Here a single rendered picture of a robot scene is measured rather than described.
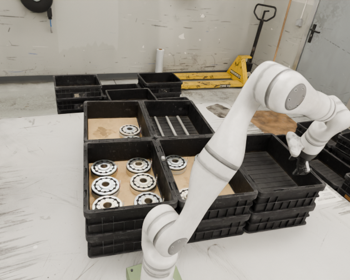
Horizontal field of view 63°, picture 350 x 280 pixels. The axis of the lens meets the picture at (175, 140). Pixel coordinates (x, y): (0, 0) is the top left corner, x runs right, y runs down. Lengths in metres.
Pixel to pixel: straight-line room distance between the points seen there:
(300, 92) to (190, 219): 0.36
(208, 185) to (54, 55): 3.84
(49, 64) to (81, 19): 0.76
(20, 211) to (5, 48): 3.24
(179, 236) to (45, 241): 0.61
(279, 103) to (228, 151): 0.14
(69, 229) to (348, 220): 1.19
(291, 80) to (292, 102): 0.05
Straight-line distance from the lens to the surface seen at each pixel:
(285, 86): 0.60
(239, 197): 1.03
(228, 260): 1.13
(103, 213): 0.91
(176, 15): 4.56
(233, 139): 0.62
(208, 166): 0.62
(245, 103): 0.64
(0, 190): 1.42
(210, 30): 4.86
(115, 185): 1.10
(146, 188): 1.09
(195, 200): 0.64
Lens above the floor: 1.59
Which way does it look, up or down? 32 degrees down
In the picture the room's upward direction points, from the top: 7 degrees clockwise
